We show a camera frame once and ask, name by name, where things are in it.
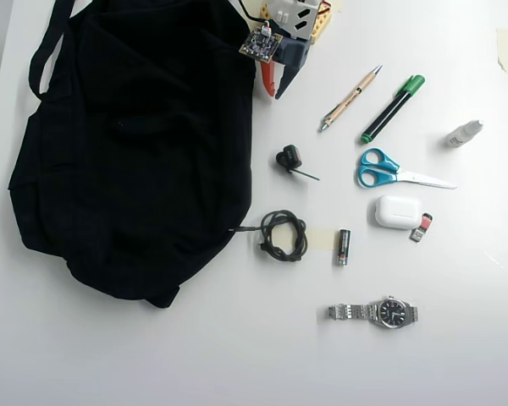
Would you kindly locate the bare camera circuit board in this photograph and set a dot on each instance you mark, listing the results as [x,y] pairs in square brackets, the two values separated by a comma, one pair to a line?
[260,45]

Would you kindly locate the white earbuds case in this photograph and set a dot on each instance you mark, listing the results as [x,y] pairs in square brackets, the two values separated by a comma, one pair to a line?
[395,211]

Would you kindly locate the small beige tape piece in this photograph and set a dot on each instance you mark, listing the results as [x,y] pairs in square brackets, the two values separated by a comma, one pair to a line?
[338,5]

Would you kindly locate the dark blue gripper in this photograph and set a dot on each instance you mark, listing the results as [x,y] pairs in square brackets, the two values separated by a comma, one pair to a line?
[294,57]

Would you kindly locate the small white dropper bottle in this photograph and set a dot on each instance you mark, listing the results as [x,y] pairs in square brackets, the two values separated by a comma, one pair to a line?
[463,133]

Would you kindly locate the white and yellow robot arm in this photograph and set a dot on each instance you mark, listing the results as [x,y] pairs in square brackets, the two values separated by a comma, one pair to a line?
[298,19]

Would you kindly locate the green capped whiteboard marker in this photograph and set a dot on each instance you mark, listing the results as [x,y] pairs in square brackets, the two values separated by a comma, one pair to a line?
[391,111]

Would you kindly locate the beige masking tape strip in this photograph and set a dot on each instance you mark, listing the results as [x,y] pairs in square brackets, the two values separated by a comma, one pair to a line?
[321,239]

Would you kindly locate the black AA battery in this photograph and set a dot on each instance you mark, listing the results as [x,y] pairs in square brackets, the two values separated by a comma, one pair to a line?
[344,247]

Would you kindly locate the red and black flash drive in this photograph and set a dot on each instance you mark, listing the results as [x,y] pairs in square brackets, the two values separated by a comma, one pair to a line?
[421,228]

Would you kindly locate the beige ballpoint pen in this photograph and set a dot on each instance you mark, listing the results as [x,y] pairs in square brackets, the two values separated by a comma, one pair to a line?
[351,98]

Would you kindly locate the silver metal wristwatch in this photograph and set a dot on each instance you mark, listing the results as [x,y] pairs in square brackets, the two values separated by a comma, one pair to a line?
[389,314]

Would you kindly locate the small black clip with stick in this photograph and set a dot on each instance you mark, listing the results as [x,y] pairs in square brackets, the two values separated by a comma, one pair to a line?
[290,157]

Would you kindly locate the black fabric bag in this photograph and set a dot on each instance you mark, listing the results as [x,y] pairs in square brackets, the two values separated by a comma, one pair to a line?
[131,169]

